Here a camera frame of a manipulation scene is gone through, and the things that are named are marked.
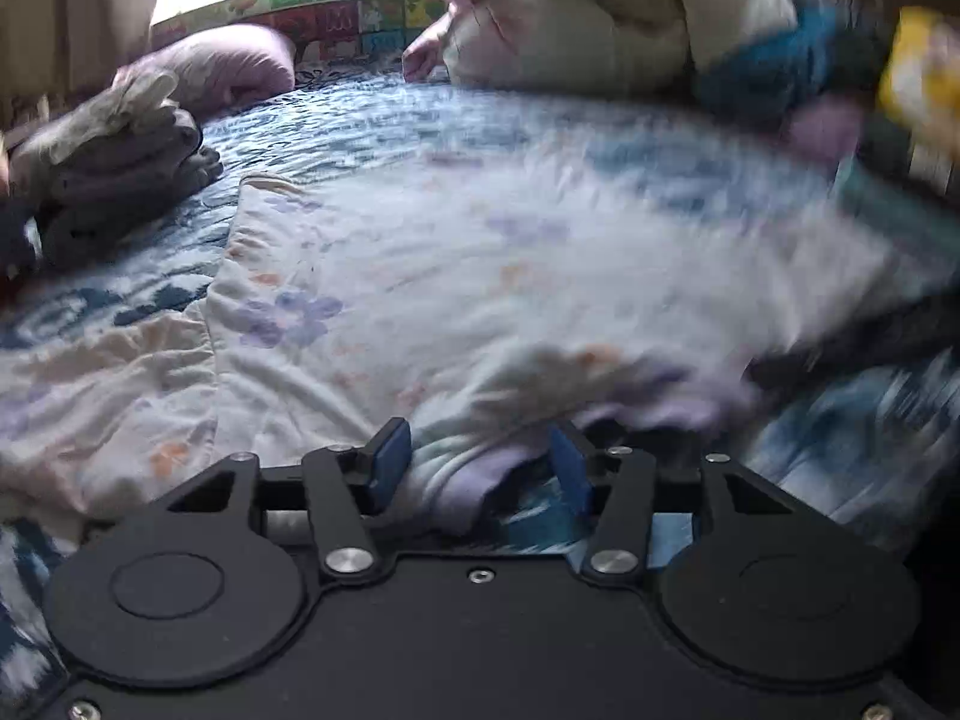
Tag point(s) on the colourful alphabet foam mat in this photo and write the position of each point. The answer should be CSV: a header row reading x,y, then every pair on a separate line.
x,y
337,15

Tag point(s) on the cream duvet with pink ruffle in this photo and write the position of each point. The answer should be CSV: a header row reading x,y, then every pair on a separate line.
x,y
585,22

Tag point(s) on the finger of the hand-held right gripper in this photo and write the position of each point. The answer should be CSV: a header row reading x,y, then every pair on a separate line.
x,y
795,367

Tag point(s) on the purple pillow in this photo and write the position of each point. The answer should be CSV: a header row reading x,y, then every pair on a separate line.
x,y
217,64

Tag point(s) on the floral white garment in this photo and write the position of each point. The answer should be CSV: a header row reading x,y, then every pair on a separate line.
x,y
487,277

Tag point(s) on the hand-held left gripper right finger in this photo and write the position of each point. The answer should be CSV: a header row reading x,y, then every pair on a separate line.
x,y
570,469

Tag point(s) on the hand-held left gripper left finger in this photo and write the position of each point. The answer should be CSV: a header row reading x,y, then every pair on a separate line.
x,y
390,465

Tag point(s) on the grey curtain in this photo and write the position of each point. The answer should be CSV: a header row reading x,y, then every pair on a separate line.
x,y
67,15

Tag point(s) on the blue patterned quilt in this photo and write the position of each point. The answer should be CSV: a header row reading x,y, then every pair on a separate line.
x,y
450,124

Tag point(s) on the yellow soft item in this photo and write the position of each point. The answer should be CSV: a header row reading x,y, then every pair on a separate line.
x,y
926,75

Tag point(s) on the teal blue cloth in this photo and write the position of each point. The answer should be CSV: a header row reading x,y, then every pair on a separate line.
x,y
772,67

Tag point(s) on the grey folded garment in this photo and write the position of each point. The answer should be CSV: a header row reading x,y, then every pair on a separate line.
x,y
127,195

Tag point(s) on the light teal cushion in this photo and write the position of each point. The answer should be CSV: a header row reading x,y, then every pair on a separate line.
x,y
892,202

